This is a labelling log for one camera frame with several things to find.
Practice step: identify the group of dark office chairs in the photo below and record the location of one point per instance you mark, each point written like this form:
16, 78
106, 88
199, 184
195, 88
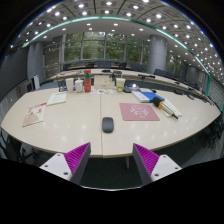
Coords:
159, 72

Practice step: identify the row of ceiling lights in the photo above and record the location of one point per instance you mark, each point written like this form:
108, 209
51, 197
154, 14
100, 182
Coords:
108, 3

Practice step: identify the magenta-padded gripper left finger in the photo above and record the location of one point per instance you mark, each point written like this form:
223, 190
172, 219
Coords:
63, 165

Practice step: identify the beige cardboard box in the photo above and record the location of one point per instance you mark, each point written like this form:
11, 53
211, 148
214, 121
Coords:
103, 82

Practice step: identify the pale lined notepad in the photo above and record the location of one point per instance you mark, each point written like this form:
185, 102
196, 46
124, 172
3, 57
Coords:
173, 107

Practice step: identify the black handheld microphone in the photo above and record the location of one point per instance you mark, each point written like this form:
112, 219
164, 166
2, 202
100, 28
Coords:
157, 102

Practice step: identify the pink mouse pad with drawing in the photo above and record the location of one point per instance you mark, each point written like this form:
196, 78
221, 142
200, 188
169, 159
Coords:
138, 111

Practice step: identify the grey conference phone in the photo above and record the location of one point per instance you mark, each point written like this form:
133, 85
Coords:
131, 88

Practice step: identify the red and white booklet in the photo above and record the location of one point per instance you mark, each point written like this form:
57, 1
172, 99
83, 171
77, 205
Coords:
34, 114

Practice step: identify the white lidded mug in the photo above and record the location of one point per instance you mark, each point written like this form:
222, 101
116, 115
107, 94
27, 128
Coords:
79, 86

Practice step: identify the black gooseneck table microphone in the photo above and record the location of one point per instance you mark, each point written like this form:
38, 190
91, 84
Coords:
153, 90

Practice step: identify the colourful printed leaflet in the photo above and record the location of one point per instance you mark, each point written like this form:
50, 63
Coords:
101, 91

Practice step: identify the red drink bottle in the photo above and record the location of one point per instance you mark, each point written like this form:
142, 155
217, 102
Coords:
87, 81

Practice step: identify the green and white paper cup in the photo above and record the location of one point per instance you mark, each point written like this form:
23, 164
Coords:
120, 85

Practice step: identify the dark grey computer mouse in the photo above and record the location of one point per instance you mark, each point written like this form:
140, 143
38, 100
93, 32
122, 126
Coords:
108, 125

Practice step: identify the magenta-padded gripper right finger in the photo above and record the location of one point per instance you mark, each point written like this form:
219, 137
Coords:
160, 165

